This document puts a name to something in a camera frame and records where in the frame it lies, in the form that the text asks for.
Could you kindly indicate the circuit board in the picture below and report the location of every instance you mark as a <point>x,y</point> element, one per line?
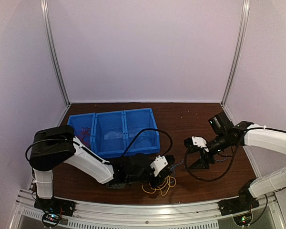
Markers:
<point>50,219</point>
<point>243,220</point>

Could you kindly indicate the blue plastic bin left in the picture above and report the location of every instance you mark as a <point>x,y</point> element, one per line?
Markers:
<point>83,125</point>

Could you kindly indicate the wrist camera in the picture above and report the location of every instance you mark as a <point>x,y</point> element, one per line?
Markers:
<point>197,143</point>
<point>160,163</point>

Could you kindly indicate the left aluminium frame post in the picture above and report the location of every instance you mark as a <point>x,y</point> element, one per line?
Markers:
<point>52,50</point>

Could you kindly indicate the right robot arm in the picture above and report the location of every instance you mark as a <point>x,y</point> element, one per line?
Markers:
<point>244,133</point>

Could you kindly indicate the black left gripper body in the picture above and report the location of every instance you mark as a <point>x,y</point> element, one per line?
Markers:
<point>159,180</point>

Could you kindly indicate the aluminium front rail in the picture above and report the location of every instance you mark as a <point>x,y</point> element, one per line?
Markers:
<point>90,215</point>

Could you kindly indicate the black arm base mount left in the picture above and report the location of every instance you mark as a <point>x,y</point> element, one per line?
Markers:
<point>56,205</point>

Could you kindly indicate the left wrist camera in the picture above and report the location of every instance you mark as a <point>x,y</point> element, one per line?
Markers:
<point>160,163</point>

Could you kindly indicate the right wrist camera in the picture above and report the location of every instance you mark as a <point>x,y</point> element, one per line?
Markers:
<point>197,143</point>

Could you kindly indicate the left circuit board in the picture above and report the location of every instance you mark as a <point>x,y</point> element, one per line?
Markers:
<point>50,219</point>

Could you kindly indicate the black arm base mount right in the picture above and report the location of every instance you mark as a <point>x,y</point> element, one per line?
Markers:
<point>235,205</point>

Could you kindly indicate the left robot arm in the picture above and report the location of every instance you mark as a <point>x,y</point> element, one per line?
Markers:
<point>59,145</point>

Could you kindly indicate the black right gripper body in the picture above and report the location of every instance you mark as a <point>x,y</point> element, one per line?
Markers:
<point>204,155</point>

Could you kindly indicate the right aluminium frame post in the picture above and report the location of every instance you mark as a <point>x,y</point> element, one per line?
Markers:
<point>238,47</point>

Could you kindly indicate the blue plastic bin right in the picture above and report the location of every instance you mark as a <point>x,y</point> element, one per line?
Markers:
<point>141,128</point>

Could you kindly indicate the right circuit board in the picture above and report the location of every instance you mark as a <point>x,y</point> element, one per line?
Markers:
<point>243,220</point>

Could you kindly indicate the aluminium frame post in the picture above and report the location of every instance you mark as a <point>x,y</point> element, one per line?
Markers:
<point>238,47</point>
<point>52,50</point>

